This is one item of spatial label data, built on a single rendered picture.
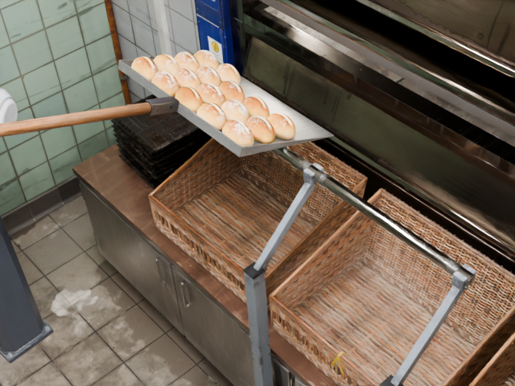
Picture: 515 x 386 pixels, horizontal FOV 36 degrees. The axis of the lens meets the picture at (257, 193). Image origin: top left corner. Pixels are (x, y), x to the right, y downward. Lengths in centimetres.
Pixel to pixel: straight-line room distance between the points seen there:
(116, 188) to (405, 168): 111
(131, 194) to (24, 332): 72
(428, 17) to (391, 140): 47
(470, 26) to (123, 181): 149
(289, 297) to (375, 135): 55
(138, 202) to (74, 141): 89
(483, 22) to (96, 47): 199
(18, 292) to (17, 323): 15
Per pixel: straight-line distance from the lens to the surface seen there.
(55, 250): 359
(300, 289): 241
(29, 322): 319
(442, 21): 200
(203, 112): 209
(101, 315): 329
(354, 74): 233
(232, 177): 288
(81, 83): 354
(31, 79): 340
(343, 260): 250
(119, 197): 289
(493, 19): 192
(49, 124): 193
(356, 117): 242
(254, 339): 230
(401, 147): 233
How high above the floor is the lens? 253
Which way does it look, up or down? 44 degrees down
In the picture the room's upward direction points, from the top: 4 degrees counter-clockwise
